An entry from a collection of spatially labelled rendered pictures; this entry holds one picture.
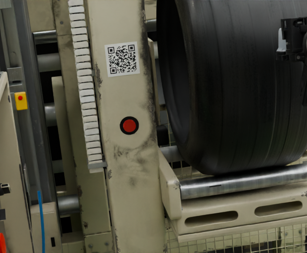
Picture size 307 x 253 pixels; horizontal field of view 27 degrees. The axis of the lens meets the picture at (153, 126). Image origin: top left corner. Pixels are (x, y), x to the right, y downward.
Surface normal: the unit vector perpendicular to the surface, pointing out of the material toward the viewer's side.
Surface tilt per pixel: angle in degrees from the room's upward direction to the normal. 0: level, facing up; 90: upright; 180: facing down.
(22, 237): 90
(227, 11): 60
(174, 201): 90
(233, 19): 65
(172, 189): 90
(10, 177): 90
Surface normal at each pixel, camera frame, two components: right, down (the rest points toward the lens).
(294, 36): 0.14, 0.13
